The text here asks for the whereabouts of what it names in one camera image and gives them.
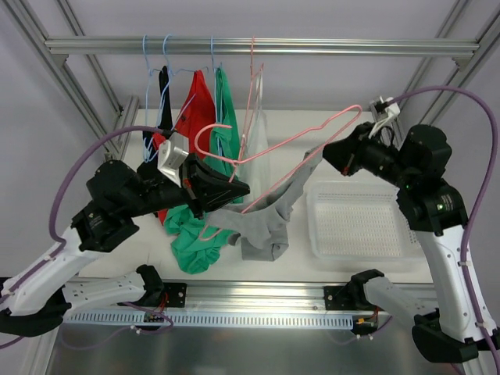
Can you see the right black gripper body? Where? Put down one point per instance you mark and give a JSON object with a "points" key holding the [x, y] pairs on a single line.
{"points": [[352, 149]]}

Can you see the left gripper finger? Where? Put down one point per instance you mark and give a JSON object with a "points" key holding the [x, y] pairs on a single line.
{"points": [[216, 187], [198, 206]]}

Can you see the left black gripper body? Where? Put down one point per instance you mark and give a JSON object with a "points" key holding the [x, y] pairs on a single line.
{"points": [[191, 185]]}

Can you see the pink hanger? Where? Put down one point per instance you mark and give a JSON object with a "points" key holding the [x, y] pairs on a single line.
{"points": [[255, 74], [281, 154]]}

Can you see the white tank top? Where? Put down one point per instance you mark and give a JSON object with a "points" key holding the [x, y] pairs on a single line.
{"points": [[256, 173]]}

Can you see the grey tank top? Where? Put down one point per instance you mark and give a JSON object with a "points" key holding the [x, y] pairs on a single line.
{"points": [[261, 230]]}

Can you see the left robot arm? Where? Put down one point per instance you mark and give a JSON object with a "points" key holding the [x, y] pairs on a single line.
{"points": [[38, 300]]}

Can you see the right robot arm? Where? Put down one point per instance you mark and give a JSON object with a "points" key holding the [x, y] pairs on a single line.
{"points": [[459, 327]]}

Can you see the green tank top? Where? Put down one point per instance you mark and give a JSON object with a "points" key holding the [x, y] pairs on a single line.
{"points": [[197, 246]]}

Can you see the red tank top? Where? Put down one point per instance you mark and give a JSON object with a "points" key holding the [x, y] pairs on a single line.
{"points": [[197, 112]]}

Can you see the black tank top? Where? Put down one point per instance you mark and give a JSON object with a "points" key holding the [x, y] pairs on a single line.
{"points": [[148, 168]]}

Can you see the blue hanger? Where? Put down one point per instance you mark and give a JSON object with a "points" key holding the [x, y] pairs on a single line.
{"points": [[147, 93], [213, 55], [168, 66]]}

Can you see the blue hanger leftmost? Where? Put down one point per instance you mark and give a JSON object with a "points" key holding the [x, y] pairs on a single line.
{"points": [[147, 93]]}

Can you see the white plastic basket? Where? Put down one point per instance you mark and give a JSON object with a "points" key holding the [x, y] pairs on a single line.
{"points": [[358, 221]]}

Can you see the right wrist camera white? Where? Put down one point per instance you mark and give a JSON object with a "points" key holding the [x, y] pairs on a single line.
{"points": [[384, 112]]}

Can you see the front aluminium rail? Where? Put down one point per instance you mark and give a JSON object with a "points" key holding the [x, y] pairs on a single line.
{"points": [[224, 296]]}

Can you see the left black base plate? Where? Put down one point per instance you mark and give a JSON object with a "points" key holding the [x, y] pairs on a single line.
{"points": [[172, 295]]}

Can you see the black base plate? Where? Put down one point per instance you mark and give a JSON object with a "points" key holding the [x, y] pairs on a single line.
{"points": [[341, 298], [172, 295]]}

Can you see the aluminium hanging rail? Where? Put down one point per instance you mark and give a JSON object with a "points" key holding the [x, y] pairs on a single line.
{"points": [[181, 45]]}

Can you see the white slotted cable duct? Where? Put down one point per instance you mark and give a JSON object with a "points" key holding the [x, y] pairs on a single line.
{"points": [[122, 317]]}

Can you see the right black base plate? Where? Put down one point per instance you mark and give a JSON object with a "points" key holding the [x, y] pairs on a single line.
{"points": [[341, 298]]}

